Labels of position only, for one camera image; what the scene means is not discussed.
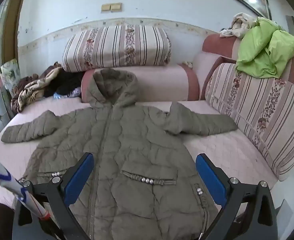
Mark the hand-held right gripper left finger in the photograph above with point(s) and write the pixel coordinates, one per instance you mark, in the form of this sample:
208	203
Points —
78	177

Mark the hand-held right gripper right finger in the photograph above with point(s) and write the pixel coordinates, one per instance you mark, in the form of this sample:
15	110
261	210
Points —
210	180

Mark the olive hooded puffer jacket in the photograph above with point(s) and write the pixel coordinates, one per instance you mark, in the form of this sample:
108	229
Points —
137	142

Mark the white blue patterned tube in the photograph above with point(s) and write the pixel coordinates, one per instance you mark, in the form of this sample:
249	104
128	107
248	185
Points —
4	175

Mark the blue plastic bag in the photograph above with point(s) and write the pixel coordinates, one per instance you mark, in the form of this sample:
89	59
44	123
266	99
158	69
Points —
73	93

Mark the striped floral cushion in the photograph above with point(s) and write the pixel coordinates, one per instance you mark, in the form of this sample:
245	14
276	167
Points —
117	46
256	110

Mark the black clothing pile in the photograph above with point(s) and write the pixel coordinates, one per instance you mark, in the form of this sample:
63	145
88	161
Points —
67	82

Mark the brown floral blanket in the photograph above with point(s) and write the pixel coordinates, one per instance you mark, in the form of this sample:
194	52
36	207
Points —
34	87

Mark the pink quilted sofa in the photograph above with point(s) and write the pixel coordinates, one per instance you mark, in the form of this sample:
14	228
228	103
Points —
162	85

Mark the floral pillow at left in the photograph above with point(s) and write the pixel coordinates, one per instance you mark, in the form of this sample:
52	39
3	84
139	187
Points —
11	76

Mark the lime green jacket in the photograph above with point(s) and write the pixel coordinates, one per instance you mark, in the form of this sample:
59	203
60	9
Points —
266	50

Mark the cream crumpled cloth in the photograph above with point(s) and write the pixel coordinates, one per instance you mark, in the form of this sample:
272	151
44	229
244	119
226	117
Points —
239	25

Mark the brass light switch plate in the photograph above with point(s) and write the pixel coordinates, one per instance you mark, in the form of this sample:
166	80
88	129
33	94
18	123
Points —
111	7

